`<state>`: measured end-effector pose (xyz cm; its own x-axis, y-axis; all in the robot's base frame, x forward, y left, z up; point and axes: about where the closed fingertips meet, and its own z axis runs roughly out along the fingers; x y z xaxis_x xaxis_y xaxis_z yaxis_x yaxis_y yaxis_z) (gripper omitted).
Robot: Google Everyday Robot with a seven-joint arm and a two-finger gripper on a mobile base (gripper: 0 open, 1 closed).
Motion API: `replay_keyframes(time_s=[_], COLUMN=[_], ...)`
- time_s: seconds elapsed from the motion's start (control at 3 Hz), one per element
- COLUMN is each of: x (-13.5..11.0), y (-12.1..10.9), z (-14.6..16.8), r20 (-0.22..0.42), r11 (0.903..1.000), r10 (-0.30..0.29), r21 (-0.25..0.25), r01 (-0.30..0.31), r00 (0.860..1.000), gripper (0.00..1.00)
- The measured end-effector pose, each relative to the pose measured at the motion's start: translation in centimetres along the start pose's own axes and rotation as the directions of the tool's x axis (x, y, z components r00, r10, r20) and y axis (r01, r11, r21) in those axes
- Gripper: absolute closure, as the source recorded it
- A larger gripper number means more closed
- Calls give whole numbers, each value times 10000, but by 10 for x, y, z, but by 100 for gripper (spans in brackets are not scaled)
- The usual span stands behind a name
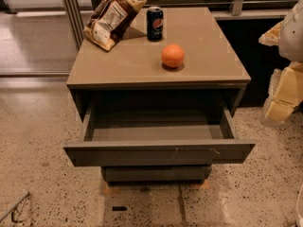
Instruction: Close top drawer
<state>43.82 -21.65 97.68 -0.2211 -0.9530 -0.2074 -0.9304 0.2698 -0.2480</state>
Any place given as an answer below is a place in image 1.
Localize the metal frame on floor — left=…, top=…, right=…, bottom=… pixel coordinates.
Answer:
left=0, top=190, right=30, bottom=224

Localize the grey drawer cabinet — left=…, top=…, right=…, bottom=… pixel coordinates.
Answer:
left=67, top=8, right=250, bottom=183

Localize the metal railing post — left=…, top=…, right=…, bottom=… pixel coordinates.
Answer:
left=229, top=0, right=244, bottom=16

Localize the blue Pepsi can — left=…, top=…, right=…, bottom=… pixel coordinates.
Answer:
left=147, top=6, right=164, bottom=42

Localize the grey top drawer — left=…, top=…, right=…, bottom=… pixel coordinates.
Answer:
left=64, top=106, right=255, bottom=167

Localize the small black floor object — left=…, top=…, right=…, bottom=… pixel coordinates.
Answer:
left=112, top=206, right=127, bottom=211

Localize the brown snack bag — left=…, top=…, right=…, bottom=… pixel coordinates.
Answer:
left=83, top=0, right=147, bottom=51

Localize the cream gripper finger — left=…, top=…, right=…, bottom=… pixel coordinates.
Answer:
left=258, top=22, right=282, bottom=46
left=260, top=98, right=294, bottom=127

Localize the orange fruit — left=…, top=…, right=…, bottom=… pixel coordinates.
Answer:
left=161, top=44, right=185, bottom=68

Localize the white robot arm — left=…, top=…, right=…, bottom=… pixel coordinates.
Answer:
left=258, top=0, right=303, bottom=127

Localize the metal window frame post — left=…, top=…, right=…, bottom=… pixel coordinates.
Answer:
left=62, top=0, right=83, bottom=49

